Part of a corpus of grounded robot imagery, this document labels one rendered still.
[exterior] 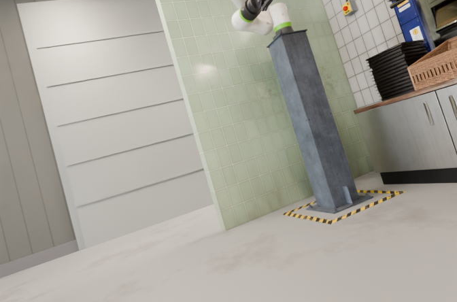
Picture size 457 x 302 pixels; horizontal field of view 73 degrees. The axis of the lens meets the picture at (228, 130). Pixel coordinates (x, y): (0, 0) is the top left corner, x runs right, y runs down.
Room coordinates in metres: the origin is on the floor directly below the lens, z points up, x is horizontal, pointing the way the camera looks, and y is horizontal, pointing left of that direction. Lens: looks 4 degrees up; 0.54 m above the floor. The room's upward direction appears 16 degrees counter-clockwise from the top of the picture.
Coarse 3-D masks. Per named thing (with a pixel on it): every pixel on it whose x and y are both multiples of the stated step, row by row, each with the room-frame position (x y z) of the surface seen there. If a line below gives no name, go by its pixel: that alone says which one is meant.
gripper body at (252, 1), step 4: (248, 0) 1.45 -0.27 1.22; (252, 0) 1.44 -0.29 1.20; (256, 0) 1.43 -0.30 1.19; (264, 0) 1.40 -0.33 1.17; (248, 4) 1.45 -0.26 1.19; (252, 4) 1.43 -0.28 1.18; (256, 4) 1.44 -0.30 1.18; (260, 4) 1.41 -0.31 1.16; (252, 8) 1.45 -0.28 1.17; (256, 8) 1.44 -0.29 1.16; (260, 8) 1.44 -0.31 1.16; (256, 12) 1.48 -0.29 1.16
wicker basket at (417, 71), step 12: (456, 36) 2.03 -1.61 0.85; (444, 48) 2.06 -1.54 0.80; (456, 48) 1.64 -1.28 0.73; (420, 60) 1.95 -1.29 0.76; (432, 60) 1.76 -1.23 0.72; (444, 60) 1.71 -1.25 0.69; (456, 60) 1.66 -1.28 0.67; (420, 72) 1.84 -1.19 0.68; (432, 72) 1.99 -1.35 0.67; (444, 72) 2.03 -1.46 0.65; (456, 72) 1.67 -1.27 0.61; (420, 84) 1.87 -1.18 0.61; (432, 84) 1.80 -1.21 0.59
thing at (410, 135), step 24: (408, 96) 1.90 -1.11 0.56; (432, 96) 1.78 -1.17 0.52; (456, 96) 1.67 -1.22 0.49; (360, 120) 2.28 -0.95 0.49; (384, 120) 2.10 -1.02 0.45; (408, 120) 1.95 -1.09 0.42; (432, 120) 1.81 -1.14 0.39; (456, 120) 1.70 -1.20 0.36; (384, 144) 2.16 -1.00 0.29; (408, 144) 2.00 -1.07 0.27; (432, 144) 1.86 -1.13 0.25; (456, 144) 1.74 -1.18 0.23; (384, 168) 2.22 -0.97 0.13; (408, 168) 2.05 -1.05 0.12; (432, 168) 1.91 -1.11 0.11; (456, 168) 1.82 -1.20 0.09
